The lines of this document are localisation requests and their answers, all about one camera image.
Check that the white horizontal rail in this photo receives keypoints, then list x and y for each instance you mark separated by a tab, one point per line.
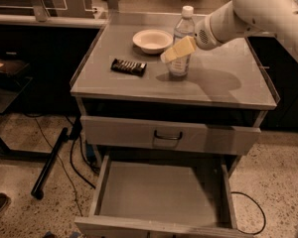
65	22

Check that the open lower drawer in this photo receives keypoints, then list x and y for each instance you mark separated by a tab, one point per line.
186	198

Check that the dark side table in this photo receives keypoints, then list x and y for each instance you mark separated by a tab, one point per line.
7	97

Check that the closed upper drawer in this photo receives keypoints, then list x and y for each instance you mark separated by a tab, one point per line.
163	135

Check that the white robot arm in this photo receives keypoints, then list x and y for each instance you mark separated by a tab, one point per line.
239	19

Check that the white bowl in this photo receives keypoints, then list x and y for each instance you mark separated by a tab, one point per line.
152	42

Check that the black metal bar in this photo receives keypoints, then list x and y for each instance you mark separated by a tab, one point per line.
38	188

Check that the grey drawer cabinet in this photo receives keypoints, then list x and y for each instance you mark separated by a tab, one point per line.
224	87

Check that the dark snack bar wrapper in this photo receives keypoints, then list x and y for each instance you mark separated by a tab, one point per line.
129	67

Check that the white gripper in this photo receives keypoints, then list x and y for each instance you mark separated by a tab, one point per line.
203	34

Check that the clear plastic water bottle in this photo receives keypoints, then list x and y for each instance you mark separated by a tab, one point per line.
185	27

